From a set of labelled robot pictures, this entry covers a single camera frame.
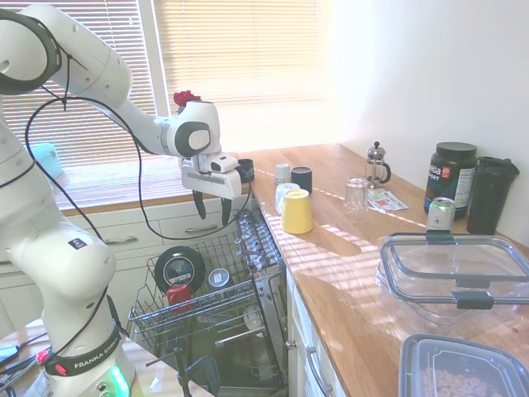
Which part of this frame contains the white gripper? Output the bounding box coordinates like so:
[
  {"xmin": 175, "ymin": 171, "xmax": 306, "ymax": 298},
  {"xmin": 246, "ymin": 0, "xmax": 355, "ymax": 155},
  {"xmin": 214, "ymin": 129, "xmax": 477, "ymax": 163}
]
[{"xmin": 180, "ymin": 159, "xmax": 243, "ymax": 227}]

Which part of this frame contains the red mug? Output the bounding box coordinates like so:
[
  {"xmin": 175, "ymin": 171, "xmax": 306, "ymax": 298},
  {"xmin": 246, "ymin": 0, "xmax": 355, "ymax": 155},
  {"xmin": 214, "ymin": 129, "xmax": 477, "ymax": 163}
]
[{"xmin": 165, "ymin": 283, "xmax": 197, "ymax": 317}]

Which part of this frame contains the navy enamel mug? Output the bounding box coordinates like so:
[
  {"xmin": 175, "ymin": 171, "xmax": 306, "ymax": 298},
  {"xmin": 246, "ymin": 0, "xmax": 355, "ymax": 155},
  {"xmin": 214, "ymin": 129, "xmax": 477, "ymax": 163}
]
[{"xmin": 236, "ymin": 157, "xmax": 256, "ymax": 184}]

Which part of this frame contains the dishwasher cutlery rack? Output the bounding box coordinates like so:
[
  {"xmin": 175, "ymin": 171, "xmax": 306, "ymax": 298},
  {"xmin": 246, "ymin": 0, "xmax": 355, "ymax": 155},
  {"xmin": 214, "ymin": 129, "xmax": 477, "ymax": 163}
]
[{"xmin": 234, "ymin": 209, "xmax": 286, "ymax": 275}]

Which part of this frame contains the yellow mug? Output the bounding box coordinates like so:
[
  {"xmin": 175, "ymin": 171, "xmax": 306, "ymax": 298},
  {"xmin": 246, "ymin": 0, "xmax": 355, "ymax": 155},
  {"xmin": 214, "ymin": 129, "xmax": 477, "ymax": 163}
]
[{"xmin": 280, "ymin": 189, "xmax": 315, "ymax": 235}]

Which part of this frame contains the black ceramic mug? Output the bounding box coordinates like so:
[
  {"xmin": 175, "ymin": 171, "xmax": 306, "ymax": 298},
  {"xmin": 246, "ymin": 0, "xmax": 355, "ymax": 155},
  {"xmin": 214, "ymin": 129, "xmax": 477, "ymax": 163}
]
[{"xmin": 290, "ymin": 165, "xmax": 314, "ymax": 194}]

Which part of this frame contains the black round pan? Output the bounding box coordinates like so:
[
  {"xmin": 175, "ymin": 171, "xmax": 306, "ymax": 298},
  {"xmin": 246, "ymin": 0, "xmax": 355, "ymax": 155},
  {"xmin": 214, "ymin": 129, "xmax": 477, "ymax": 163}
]
[{"xmin": 153, "ymin": 246, "xmax": 207, "ymax": 293}]

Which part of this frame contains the small white patterned cup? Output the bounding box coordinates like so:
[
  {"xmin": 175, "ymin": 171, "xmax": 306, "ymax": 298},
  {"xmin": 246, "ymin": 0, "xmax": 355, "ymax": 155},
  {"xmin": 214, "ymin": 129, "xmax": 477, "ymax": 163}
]
[{"xmin": 274, "ymin": 162, "xmax": 293, "ymax": 185}]

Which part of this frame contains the red rose with leaves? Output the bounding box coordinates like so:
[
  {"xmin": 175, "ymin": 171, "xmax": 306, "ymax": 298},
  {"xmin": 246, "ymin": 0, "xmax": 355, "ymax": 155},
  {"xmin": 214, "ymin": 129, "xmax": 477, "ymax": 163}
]
[{"xmin": 173, "ymin": 89, "xmax": 203, "ymax": 116}]

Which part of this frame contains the white bowl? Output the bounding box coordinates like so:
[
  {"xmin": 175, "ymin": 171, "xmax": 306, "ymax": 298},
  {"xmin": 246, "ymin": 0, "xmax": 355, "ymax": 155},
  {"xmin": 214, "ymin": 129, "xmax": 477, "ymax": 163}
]
[{"xmin": 242, "ymin": 304, "xmax": 266, "ymax": 332}]

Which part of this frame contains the open dishwasher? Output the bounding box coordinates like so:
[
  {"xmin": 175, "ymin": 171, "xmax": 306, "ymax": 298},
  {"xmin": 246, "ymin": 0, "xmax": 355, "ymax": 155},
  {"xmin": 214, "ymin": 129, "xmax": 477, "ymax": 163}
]
[{"xmin": 212, "ymin": 198, "xmax": 291, "ymax": 395}]

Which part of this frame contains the clear drinking glass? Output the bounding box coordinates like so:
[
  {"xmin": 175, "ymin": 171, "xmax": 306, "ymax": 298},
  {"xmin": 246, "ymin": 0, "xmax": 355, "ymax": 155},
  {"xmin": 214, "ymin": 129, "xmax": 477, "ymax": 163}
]
[{"xmin": 344, "ymin": 177, "xmax": 370, "ymax": 214}]

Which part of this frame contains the wooden window blind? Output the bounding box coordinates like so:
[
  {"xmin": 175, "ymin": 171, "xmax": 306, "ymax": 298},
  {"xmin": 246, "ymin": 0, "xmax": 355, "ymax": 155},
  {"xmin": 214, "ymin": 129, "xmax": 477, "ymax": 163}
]
[
  {"xmin": 151, "ymin": 0, "xmax": 334, "ymax": 155},
  {"xmin": 39, "ymin": 0, "xmax": 161, "ymax": 171}
]

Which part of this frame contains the glass french press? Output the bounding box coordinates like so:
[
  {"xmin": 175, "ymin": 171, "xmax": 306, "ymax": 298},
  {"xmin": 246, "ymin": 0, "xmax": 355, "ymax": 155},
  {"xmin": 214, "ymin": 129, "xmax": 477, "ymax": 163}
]
[{"xmin": 365, "ymin": 141, "xmax": 393, "ymax": 189}]

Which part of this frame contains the printed paper leaflet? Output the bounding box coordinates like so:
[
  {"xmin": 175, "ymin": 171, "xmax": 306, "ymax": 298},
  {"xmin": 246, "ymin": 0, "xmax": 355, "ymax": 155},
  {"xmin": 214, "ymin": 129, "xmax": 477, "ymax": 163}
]
[{"xmin": 367, "ymin": 188, "xmax": 409, "ymax": 213}]

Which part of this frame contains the cyan baseball cap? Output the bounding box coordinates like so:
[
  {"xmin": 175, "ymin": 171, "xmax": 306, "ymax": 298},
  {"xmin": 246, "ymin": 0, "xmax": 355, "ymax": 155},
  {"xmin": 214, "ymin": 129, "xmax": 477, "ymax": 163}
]
[{"xmin": 31, "ymin": 142, "xmax": 64, "ymax": 180}]

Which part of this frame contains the silver drink can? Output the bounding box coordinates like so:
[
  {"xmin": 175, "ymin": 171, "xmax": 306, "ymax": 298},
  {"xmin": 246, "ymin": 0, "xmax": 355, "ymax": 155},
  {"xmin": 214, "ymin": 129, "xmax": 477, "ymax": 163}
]
[{"xmin": 426, "ymin": 196, "xmax": 457, "ymax": 235}]

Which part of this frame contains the black protein powder tub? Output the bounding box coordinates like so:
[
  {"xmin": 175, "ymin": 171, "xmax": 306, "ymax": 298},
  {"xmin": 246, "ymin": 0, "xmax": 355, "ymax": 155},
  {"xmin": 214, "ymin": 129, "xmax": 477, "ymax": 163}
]
[{"xmin": 423, "ymin": 141, "xmax": 479, "ymax": 221}]

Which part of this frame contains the clear lidded food container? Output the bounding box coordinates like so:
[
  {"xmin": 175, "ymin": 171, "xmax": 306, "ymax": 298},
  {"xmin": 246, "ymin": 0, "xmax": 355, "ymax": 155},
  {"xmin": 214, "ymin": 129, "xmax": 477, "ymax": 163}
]
[{"xmin": 375, "ymin": 232, "xmax": 529, "ymax": 330}]

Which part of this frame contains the grey-lidded container with food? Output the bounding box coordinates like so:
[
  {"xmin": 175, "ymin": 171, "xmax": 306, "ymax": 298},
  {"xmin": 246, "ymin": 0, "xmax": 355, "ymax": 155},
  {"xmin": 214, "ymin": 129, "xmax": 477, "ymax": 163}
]
[{"xmin": 398, "ymin": 332, "xmax": 529, "ymax": 397}]

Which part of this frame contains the black shaker bottle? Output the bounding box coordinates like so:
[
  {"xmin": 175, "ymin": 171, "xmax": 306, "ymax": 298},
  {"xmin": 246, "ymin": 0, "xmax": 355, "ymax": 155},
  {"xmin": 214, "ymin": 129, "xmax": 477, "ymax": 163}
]
[{"xmin": 466, "ymin": 155, "xmax": 522, "ymax": 236}]

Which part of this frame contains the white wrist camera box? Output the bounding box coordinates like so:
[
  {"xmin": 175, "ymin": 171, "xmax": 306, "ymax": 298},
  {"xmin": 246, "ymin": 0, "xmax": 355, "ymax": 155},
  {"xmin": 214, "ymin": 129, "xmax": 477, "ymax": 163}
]
[{"xmin": 209, "ymin": 153, "xmax": 241, "ymax": 175}]

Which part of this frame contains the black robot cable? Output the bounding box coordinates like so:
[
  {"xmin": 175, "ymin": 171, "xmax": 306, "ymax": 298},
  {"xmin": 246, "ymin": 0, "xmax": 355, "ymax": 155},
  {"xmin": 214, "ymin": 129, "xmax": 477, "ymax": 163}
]
[{"xmin": 24, "ymin": 53, "xmax": 253, "ymax": 242}]

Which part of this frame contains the wire dish rack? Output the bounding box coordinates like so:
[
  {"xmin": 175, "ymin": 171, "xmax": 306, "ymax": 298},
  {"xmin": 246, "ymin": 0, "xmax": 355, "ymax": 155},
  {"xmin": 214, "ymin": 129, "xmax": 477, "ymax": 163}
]
[{"xmin": 126, "ymin": 229, "xmax": 270, "ymax": 357}]

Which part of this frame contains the metal cabinet handle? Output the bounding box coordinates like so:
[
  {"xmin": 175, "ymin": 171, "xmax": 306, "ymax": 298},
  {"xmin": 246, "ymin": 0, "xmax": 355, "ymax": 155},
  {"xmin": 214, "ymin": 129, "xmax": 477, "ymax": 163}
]
[{"xmin": 304, "ymin": 344, "xmax": 334, "ymax": 397}]

